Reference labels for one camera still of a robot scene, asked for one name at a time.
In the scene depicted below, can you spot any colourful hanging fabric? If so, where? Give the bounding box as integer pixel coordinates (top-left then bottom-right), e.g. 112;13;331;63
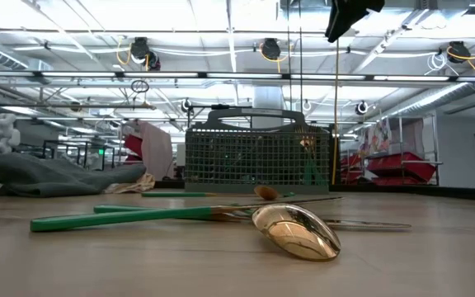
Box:
359;119;391;156

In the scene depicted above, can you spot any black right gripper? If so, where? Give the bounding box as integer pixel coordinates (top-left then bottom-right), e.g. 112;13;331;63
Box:
325;0;386;43

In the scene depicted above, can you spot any large red bin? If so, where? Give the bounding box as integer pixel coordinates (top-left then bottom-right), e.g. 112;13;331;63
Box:
367;152;437;182

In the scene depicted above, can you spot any dark hanging ring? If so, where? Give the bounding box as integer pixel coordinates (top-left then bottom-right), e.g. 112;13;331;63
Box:
129;79;151;94

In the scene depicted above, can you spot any red object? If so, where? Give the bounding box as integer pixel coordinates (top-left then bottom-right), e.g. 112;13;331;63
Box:
122;134;143;164

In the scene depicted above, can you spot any silver ventilation duct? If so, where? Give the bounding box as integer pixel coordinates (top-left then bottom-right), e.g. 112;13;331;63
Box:
379;57;475;121

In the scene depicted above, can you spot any grey cloth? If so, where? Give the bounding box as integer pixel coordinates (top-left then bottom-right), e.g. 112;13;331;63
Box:
0;152;148;198

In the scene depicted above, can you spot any white column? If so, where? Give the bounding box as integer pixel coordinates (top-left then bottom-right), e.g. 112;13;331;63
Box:
252;85;285;130

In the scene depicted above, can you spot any pink board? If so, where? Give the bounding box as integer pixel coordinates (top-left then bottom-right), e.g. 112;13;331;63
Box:
136;121;176;182

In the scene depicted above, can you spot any green-handled gold knife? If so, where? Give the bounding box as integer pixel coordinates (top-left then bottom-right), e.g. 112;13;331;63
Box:
30;196;344;233
92;205;412;231

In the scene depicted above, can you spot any white twisted figure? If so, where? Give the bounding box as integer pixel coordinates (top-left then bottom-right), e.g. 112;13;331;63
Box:
0;113;22;157

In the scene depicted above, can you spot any small red bin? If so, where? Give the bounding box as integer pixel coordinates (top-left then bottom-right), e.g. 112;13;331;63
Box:
340;154;364;185

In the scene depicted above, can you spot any grey metal pole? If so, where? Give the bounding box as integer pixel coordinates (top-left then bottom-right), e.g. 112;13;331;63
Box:
0;101;156;111

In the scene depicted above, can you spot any black hanging cable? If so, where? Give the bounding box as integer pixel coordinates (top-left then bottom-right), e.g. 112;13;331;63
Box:
298;0;304;115
285;0;293;112

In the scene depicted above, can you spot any black overhead light bar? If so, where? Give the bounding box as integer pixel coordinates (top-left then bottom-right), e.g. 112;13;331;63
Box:
0;70;475;83

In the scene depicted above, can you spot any metal storage rack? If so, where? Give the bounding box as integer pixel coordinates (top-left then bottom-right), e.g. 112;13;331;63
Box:
338;113;444;187

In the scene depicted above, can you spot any grey mesh silverware basket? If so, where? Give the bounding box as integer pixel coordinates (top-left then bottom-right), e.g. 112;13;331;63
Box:
184;107;332;195

